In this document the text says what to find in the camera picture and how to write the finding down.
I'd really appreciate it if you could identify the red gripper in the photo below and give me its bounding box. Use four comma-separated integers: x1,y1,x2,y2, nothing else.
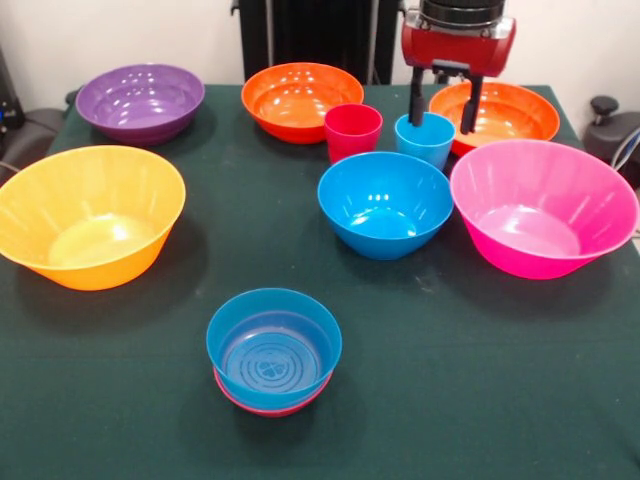
400,12,518,135

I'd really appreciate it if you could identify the blue plastic cup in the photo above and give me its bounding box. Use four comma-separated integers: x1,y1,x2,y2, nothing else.
393,111,457,172

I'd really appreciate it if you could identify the red plastic cup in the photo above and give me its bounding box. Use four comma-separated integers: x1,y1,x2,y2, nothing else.
323,103,384,166

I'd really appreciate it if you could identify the opaque blue plastic bowl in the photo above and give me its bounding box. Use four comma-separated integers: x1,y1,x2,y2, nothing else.
317,151,455,261

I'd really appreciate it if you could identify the orange plastic bowl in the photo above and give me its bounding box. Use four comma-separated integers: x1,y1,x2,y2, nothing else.
428,81,560,157
240,62,366,145

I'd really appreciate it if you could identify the small translucent blue bowl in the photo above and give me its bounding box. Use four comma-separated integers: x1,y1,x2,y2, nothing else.
205,287,344,411

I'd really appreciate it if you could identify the small red plastic bowl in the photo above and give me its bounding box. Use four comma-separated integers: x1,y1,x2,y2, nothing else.
213,367,334,419

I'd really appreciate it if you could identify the large pink plastic bowl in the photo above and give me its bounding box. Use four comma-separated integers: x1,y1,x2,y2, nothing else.
449,139,640,280

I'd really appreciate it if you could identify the black round equipment with knob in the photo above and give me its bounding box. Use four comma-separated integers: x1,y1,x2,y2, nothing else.
582,95,640,191

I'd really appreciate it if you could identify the purple plastic bowl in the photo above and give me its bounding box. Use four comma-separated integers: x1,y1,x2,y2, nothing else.
74,63,206,147

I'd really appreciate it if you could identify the dark green tablecloth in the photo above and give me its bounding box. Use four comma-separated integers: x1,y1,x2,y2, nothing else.
0,82,640,480

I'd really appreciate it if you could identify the large yellow-orange plastic bowl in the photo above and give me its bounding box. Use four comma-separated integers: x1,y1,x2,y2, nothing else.
0,144,187,292

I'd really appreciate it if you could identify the black equipment box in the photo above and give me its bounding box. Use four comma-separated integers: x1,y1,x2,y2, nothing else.
0,44,26,156

